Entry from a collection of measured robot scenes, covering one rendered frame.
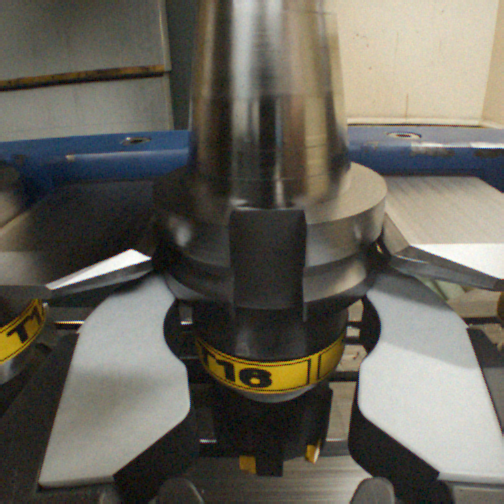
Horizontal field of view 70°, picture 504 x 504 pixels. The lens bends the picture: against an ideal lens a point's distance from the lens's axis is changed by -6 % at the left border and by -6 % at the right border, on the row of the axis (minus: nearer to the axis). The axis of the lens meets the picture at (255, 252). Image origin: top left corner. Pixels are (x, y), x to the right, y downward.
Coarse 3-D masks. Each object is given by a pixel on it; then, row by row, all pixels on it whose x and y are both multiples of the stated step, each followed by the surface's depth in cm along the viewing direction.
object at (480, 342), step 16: (480, 336) 8; (480, 352) 8; (496, 352) 8; (480, 368) 8; (496, 368) 8; (496, 384) 7; (496, 400) 7; (496, 416) 7; (432, 496) 6; (448, 496) 5; (464, 496) 5; (480, 496) 5; (496, 496) 5
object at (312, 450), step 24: (216, 384) 14; (216, 408) 13; (240, 408) 13; (264, 408) 12; (288, 408) 12; (312, 408) 13; (216, 432) 14; (240, 432) 13; (264, 432) 12; (288, 432) 12; (312, 432) 13; (240, 456) 13; (264, 456) 13; (288, 456) 13; (312, 456) 14
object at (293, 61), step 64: (256, 0) 7; (320, 0) 7; (192, 64) 9; (256, 64) 7; (320, 64) 8; (192, 128) 9; (256, 128) 8; (320, 128) 8; (192, 192) 9; (256, 192) 8; (320, 192) 9
